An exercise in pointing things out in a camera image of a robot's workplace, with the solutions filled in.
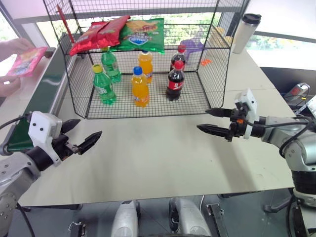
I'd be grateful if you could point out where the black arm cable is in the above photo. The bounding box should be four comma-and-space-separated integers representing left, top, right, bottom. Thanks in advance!
0, 115, 32, 130
261, 117, 311, 155

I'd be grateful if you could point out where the white tumbler black lid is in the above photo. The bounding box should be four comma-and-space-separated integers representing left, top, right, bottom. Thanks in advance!
232, 13, 262, 55

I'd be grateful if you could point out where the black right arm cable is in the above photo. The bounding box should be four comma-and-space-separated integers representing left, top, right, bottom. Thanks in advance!
261, 117, 311, 155

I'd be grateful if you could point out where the green soda bottle yellow cap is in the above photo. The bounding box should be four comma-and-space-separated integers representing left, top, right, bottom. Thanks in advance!
101, 47, 122, 83
92, 64, 117, 105

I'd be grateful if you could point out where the person's right hand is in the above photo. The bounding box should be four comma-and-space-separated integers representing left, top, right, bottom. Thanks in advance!
0, 76, 22, 97

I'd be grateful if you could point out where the white box with print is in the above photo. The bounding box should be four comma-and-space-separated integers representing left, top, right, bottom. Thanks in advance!
295, 94, 316, 117

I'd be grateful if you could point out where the red flat strip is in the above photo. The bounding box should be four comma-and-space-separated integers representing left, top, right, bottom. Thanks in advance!
56, 4, 75, 44

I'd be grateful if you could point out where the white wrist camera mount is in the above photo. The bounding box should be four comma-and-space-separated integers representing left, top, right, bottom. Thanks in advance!
234, 88, 260, 140
28, 111, 63, 167

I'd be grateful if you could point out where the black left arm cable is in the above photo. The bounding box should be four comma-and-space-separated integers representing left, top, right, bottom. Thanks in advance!
0, 115, 32, 130

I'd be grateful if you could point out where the cola bottle red cap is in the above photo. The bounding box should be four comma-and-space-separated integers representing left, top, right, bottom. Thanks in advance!
165, 60, 186, 102
169, 44, 187, 73

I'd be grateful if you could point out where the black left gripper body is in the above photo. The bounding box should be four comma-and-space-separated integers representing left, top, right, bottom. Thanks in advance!
51, 134, 82, 160

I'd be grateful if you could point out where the purple plastic toy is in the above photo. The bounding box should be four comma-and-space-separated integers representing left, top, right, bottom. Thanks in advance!
182, 38, 207, 63

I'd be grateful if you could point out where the green chip bag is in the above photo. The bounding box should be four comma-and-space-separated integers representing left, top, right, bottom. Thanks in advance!
115, 17, 165, 55

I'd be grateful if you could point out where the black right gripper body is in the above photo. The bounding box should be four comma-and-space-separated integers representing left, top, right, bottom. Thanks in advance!
228, 108, 248, 143

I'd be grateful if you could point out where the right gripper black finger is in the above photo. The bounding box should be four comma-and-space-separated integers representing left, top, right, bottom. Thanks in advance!
205, 107, 233, 119
196, 123, 233, 143

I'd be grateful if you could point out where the grey rounded robot leg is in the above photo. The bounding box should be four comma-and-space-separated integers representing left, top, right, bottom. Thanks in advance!
168, 197, 212, 237
110, 200, 141, 237

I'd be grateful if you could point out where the black wire grid rack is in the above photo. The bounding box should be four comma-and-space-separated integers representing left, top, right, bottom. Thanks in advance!
42, 0, 248, 120

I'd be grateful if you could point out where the pink snack bag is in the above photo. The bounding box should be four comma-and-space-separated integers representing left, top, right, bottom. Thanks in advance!
5, 46, 48, 78

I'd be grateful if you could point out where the person's left hand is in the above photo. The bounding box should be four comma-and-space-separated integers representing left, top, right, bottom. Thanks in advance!
0, 37, 35, 63

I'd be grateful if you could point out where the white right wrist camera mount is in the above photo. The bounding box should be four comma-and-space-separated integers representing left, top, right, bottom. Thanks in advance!
234, 88, 260, 140

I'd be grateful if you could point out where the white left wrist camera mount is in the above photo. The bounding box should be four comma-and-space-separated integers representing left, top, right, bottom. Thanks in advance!
28, 111, 63, 167

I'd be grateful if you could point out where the black grey device red label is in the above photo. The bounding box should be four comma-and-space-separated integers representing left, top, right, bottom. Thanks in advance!
283, 83, 311, 100

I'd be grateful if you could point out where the orange soda bottle blue cap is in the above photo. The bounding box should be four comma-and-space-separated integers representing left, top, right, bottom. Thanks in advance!
131, 66, 151, 108
137, 49, 154, 84

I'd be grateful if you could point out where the green conveyor belt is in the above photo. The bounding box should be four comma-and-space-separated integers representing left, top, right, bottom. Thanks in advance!
6, 47, 73, 153

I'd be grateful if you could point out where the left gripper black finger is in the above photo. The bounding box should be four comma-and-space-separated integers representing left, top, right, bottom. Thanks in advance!
61, 118, 81, 134
78, 130, 103, 156

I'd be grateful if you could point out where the black metal bracket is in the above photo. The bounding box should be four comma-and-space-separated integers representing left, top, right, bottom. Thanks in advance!
205, 203, 230, 237

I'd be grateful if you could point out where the red chip bag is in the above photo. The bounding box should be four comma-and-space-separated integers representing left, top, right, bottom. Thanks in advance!
97, 15, 131, 49
69, 21, 110, 57

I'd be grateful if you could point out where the black table foot bar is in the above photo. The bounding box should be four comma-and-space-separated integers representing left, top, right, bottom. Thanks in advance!
262, 197, 292, 213

